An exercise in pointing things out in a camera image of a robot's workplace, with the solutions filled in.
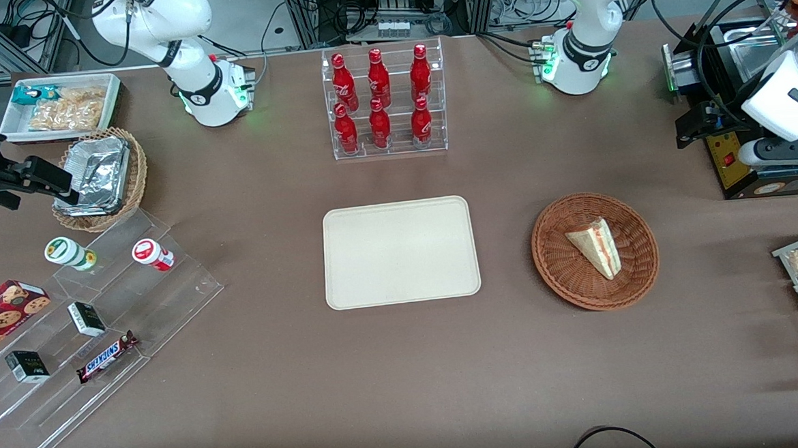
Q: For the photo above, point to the red cola bottle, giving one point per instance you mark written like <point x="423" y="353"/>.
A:
<point x="420" y="71"/>
<point x="378" y="76"/>
<point x="343" y="81"/>
<point x="422" y="122"/>
<point x="379" y="124"/>
<point x="345" y="129"/>

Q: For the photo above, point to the clear acrylic bottle rack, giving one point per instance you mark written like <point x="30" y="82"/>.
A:
<point x="398" y="149"/>

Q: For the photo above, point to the clear bag of chips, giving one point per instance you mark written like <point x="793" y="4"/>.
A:
<point x="72" y="110"/>

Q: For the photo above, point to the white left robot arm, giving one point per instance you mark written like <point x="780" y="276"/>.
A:
<point x="586" y="16"/>

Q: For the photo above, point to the teal snack packet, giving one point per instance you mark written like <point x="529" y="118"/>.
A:
<point x="30" y="94"/>

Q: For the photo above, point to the oval tan wicker basket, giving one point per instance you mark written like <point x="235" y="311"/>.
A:
<point x="138" y="176"/>

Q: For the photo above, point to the silver foil tray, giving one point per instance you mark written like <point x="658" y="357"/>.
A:
<point x="99" y="173"/>

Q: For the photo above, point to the small black box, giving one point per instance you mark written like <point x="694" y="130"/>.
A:
<point x="87" y="319"/>
<point x="27" y="367"/>

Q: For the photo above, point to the red-lid white cup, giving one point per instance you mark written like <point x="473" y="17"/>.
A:
<point x="150" y="253"/>

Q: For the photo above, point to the white power strip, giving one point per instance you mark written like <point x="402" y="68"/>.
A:
<point x="393" y="28"/>

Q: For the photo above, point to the black countertop machine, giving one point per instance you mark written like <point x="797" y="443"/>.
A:
<point x="735" y="179"/>

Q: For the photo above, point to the red cookie box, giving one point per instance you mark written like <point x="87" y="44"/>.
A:
<point x="1" y="314"/>

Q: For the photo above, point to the green-lid white cup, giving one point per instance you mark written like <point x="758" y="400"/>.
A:
<point x="66" y="252"/>

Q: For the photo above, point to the cream rectangular plastic tray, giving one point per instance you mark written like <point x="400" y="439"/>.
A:
<point x="400" y="251"/>

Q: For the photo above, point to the clear acrylic stepped display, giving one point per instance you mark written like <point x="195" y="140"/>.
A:
<point x="170" y="297"/>

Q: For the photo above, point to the white plastic bin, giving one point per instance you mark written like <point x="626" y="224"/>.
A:
<point x="15" y="124"/>

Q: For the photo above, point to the round brown wicker basket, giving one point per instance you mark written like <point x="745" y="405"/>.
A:
<point x="565" y="270"/>

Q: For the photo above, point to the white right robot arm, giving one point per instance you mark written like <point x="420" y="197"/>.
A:
<point x="156" y="18"/>

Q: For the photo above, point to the Snickers chocolate bar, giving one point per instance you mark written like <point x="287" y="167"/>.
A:
<point x="107" y="356"/>

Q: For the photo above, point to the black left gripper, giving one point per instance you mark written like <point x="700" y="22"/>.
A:
<point x="720" y="121"/>

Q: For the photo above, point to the triangle sandwich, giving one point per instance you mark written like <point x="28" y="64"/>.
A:
<point x="599" y="246"/>

